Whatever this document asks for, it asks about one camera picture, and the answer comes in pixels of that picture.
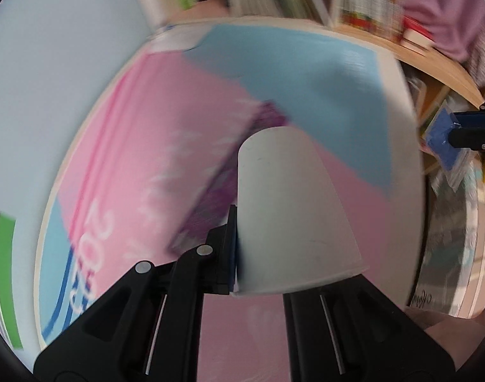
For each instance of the white paper cup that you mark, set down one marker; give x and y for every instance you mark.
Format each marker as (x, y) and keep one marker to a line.
(286, 207)

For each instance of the wooden bookshelf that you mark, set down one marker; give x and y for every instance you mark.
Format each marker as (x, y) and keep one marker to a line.
(433, 63)

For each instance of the colourful printed calendar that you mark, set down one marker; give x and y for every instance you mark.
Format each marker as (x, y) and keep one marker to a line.
(366, 4)

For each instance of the red and white book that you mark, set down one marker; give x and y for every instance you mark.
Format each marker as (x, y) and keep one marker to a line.
(417, 34)

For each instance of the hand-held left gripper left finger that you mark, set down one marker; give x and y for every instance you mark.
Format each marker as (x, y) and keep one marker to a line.
(230, 254)

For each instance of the green striped wall poster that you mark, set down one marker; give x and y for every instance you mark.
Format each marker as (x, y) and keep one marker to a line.
(6, 278)

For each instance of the pink and blue printed mat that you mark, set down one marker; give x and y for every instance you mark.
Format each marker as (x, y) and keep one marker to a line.
(306, 79)

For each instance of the person's leg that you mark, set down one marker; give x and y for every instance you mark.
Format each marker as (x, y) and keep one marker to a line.
(449, 338)

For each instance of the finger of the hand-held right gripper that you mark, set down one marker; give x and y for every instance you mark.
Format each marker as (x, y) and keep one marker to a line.
(473, 138)
(475, 119)

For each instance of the purple toothbrush package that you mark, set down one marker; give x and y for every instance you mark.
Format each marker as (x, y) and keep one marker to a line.
(222, 183)

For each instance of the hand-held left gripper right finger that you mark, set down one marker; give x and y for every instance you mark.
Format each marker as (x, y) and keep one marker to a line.
(326, 326)

